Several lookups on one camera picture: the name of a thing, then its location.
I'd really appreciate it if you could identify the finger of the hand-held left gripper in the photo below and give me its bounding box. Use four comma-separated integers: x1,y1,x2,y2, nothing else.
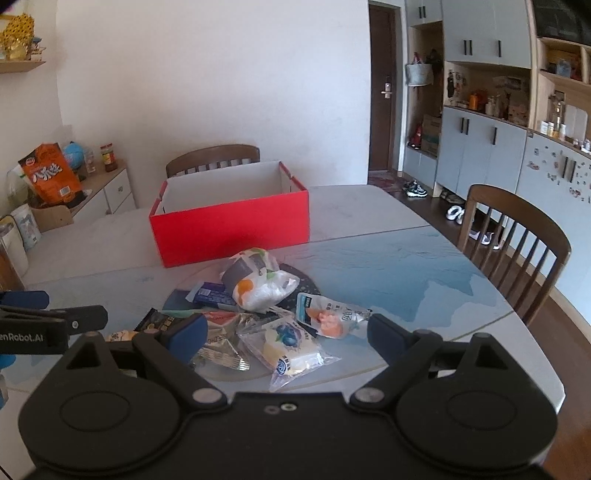
0,290,51,311
0,305,110,334

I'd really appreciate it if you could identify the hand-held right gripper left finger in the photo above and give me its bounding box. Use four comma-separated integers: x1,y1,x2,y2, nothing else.
54,314,229,411

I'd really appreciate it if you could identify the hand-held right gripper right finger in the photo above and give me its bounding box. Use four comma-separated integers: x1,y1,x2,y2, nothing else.
351,314,525,411

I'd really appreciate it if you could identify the black snack packet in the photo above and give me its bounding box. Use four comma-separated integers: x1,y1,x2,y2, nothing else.
134,308,204,333

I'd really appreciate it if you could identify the gold crinkled snack packet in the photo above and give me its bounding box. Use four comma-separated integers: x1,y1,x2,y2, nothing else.
196,323,252,372

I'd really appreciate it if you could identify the white patterned tissue pack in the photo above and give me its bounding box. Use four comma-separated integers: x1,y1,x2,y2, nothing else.
219,248,301,312

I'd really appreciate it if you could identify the blueberry bread packet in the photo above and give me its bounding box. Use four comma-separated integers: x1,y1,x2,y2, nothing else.
238,314,341,393

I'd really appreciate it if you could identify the red cardboard box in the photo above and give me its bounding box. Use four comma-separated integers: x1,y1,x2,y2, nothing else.
148,161,310,268

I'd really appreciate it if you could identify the white blue marble desktop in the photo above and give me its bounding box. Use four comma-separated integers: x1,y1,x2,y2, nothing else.
0,185,567,416

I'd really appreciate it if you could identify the red white snack packet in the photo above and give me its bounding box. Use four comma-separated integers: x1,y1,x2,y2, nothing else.
203,310,241,344

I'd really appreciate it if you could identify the blue snack packet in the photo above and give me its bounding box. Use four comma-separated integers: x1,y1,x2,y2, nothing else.
187,281,241,311

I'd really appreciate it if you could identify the white storage bag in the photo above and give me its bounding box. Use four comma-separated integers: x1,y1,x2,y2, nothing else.
9,203,42,252

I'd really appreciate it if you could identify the brown cardboard box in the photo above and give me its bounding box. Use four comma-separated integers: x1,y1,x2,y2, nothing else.
30,203,75,233

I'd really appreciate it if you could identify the orange snack bag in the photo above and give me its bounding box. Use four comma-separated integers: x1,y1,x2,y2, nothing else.
18,143,83,207

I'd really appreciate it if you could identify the white drawer side cabinet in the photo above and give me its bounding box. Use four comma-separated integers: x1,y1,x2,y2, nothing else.
69,166,137,222

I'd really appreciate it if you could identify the small blue globe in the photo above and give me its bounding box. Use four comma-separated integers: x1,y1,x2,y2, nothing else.
62,142,86,171

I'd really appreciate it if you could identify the wooden slat-back chair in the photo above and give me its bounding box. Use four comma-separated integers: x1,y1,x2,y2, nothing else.
165,144,262,180
457,185,572,328

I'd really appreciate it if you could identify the pale blue lower cabinet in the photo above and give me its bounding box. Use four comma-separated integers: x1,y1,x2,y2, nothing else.
435,106,528,204

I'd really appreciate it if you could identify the printed cardboard carton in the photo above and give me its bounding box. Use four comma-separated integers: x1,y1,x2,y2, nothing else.
421,115,441,155

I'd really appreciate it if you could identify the pale blue cabinet with magnets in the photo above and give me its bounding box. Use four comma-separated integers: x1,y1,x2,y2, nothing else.
515,131,591,287

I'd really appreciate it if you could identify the yellow decoration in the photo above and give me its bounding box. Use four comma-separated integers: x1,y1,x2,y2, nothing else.
0,13,35,61

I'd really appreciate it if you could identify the grey hanging bag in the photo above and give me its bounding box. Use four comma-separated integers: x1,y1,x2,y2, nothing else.
405,52,435,88

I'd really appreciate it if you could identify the tall glass bottle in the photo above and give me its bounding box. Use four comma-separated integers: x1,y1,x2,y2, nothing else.
549,92,566,137

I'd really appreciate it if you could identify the dark brown door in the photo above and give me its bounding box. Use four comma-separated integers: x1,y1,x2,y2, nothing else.
368,4,398,174

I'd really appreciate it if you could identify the wooden open shelf unit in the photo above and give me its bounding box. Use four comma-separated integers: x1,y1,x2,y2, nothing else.
531,37,591,139

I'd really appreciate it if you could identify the pale blue upper cabinet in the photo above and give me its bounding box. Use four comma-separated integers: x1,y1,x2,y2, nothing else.
405,0,534,70

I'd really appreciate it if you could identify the wooden wall shelf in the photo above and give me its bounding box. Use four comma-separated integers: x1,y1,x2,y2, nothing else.
0,59,47,75

